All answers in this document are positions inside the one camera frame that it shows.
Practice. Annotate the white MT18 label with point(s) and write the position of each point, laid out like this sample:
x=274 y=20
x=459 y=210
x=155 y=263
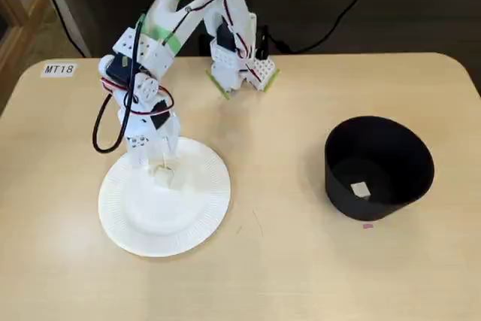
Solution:
x=59 y=70

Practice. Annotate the green tape strip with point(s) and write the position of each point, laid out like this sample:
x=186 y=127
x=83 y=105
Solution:
x=165 y=37

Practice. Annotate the grey metal post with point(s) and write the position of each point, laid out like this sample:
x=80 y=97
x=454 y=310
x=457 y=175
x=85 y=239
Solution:
x=64 y=9

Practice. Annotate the black pot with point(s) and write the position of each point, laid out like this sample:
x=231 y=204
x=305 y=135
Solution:
x=368 y=212

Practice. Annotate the black power plug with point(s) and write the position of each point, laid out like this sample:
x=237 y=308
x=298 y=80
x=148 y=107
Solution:
x=263 y=41

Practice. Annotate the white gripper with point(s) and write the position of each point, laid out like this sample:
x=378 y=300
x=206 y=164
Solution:
x=162 y=139

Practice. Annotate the white paper plate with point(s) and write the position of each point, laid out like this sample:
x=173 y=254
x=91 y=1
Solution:
x=188 y=223

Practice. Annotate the small pink sticker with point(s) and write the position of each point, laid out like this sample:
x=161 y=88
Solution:
x=368 y=226

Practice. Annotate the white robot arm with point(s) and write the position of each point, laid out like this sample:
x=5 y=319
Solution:
x=165 y=13

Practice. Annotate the wooden shelf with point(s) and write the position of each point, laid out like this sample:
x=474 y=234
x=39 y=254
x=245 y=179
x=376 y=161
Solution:
x=19 y=24

